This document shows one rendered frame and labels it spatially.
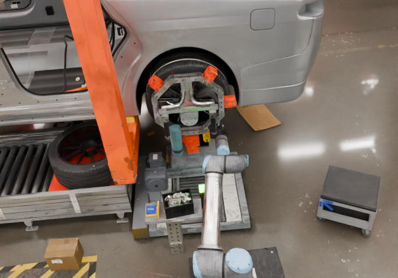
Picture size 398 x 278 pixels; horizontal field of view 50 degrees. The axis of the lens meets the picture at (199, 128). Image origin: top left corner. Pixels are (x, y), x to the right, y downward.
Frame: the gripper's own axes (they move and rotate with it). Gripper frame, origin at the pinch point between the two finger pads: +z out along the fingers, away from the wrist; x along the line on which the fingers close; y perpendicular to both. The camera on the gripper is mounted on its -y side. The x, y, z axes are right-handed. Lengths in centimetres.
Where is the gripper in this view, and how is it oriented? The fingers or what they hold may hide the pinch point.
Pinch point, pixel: (217, 121)
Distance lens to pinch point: 341.8
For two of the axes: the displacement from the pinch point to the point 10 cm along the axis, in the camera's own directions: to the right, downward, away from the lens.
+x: 6.6, -6.1, -4.4
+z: -0.6, -6.2, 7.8
